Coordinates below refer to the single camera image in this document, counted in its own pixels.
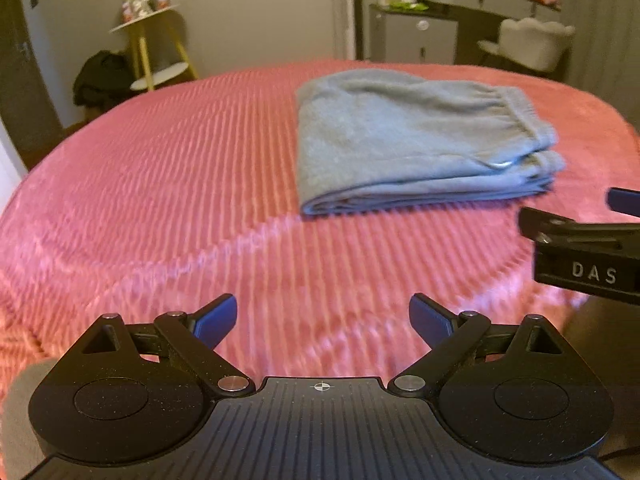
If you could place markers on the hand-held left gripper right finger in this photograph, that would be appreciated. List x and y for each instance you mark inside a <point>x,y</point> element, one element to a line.
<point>429,318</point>

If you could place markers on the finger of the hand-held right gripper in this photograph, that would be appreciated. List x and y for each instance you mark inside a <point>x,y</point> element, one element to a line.
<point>625,201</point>
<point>545,224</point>

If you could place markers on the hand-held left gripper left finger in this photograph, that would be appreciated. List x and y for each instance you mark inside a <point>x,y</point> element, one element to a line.
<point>216,318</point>

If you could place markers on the light blue pants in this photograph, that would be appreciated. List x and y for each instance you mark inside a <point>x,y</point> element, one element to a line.
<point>400,140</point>

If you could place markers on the pink ribbed blanket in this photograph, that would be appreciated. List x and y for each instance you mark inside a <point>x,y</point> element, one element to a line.
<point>175,185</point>

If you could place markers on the grey cabinet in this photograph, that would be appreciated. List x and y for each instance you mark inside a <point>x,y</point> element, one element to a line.
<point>415,37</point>

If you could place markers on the green cloth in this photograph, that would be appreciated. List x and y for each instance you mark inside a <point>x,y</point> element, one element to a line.
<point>410,6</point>

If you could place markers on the black bag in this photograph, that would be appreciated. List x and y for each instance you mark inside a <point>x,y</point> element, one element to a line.
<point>102,80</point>

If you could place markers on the yellow-legged side table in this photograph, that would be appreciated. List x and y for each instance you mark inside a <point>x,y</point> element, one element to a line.
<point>145,25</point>

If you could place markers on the dark door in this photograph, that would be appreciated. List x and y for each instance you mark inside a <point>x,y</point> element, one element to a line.
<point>25,75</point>

